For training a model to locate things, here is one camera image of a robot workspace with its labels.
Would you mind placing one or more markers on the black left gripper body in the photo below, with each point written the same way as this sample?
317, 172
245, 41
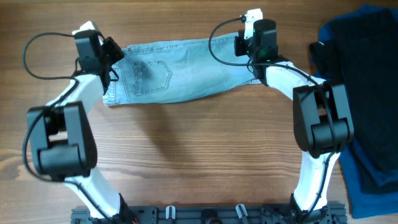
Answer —
112, 54

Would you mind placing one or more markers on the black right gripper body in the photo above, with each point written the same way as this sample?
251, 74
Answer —
244, 46

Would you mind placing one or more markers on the light blue denim shorts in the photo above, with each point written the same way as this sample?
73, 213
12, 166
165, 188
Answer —
176, 71

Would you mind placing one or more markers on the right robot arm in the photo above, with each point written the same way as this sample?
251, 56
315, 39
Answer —
322, 127

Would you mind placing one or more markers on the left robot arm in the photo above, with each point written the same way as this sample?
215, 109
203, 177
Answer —
59, 146

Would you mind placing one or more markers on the blue garment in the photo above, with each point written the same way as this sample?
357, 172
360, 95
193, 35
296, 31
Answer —
357, 186

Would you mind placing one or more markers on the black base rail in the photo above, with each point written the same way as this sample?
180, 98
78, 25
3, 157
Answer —
205, 214

